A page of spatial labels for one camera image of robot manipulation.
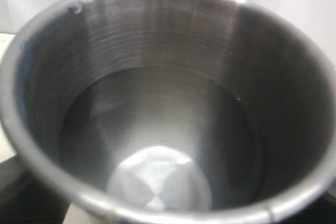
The steel cup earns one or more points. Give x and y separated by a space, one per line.
171 111

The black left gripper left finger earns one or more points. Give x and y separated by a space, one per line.
24 199

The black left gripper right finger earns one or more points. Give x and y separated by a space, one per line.
329 208

